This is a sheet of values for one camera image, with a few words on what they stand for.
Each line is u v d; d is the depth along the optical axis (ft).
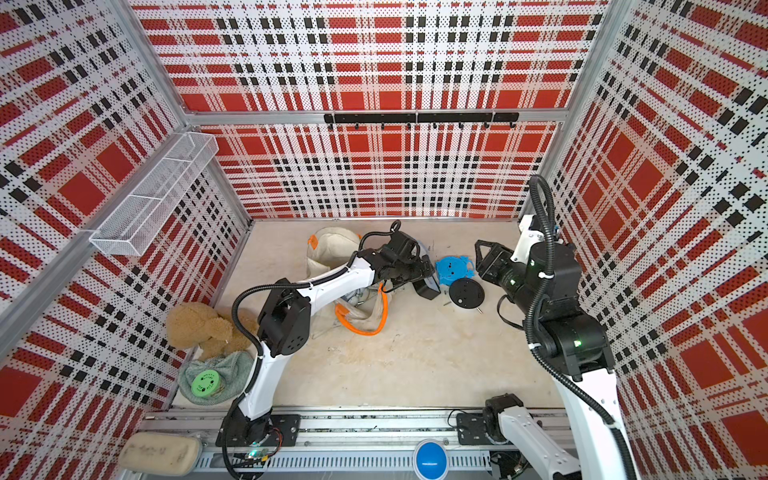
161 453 2.22
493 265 1.64
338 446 2.36
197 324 2.40
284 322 1.79
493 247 1.71
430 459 2.23
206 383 2.52
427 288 2.97
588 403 1.15
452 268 3.39
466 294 3.13
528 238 1.66
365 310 2.79
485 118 2.91
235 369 2.69
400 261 2.47
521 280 1.57
